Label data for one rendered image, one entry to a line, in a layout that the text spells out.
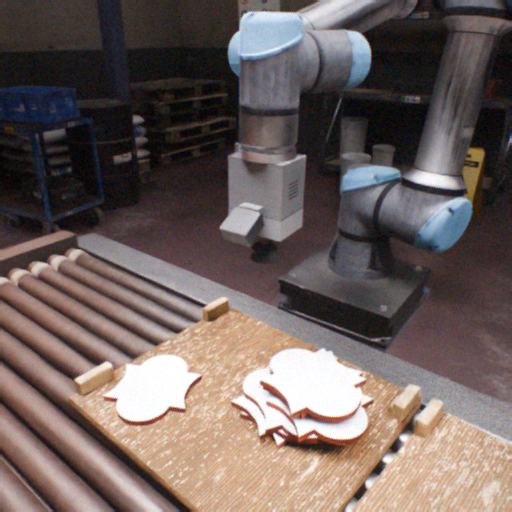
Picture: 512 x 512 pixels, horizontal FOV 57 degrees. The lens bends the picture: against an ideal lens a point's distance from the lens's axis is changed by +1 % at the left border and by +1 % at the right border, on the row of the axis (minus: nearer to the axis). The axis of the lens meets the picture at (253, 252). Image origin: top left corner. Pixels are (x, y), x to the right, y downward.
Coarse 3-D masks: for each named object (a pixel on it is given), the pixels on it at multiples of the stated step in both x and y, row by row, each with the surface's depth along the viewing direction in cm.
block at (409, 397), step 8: (408, 384) 71; (408, 392) 69; (416, 392) 69; (400, 400) 68; (408, 400) 68; (416, 400) 70; (400, 408) 67; (408, 408) 68; (392, 416) 68; (400, 416) 67
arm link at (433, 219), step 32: (448, 0) 80; (480, 0) 75; (448, 32) 83; (480, 32) 78; (448, 64) 82; (480, 64) 80; (448, 96) 82; (480, 96) 82; (448, 128) 83; (416, 160) 89; (448, 160) 85; (416, 192) 87; (448, 192) 86; (384, 224) 94; (416, 224) 88; (448, 224) 86
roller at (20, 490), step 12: (0, 468) 63; (0, 480) 61; (12, 480) 61; (0, 492) 59; (12, 492) 59; (24, 492) 60; (0, 504) 58; (12, 504) 58; (24, 504) 58; (36, 504) 58
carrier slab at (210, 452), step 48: (192, 336) 86; (240, 336) 86; (288, 336) 86; (240, 384) 75; (384, 384) 75; (144, 432) 66; (192, 432) 66; (240, 432) 66; (384, 432) 66; (192, 480) 59; (240, 480) 59; (288, 480) 59; (336, 480) 59
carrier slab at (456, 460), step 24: (432, 432) 66; (456, 432) 66; (480, 432) 66; (408, 456) 62; (432, 456) 62; (456, 456) 62; (480, 456) 62; (504, 456) 62; (384, 480) 59; (408, 480) 59; (432, 480) 59; (456, 480) 59; (480, 480) 59; (504, 480) 59; (360, 504) 56; (384, 504) 56; (408, 504) 56; (432, 504) 56; (456, 504) 56; (480, 504) 56; (504, 504) 56
